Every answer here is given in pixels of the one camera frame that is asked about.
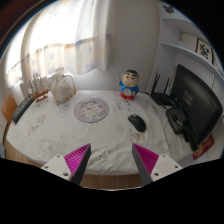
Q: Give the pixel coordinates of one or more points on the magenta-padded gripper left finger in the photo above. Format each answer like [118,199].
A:
[77,158]

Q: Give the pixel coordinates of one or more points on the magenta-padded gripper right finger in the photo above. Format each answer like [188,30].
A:
[146,158]

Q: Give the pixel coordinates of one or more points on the black computer mouse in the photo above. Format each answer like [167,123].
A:
[137,122]

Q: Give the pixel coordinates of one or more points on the round purple printed mouse pad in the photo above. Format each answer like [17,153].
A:
[91,110]

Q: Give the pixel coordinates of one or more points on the white printed tablecloth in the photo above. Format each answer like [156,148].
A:
[66,136]

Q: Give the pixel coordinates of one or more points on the black desk device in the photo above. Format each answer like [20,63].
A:
[176,120]

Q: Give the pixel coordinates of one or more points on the red packet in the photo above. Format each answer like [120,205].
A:
[204,147]

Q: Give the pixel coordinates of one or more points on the black router with antennas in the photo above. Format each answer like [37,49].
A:
[161,98]

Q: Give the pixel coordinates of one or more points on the white jug with cloth cover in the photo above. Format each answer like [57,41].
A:
[62,89]

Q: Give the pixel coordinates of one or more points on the black computer monitor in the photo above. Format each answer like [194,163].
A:
[196,106]

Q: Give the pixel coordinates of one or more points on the black keyboard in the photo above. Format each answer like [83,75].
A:
[22,110]

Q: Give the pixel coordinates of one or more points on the cartoon boy figurine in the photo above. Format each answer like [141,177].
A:
[129,85]

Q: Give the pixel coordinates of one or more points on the wooden rack with bottles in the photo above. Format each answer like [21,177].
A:
[40,91]

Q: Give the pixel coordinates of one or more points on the brown wooden chair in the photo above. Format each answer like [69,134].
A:
[8,108]

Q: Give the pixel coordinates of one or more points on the white star-print curtain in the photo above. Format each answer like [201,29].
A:
[66,40]

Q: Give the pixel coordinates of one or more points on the white wall shelf unit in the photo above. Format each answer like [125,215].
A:
[186,50]

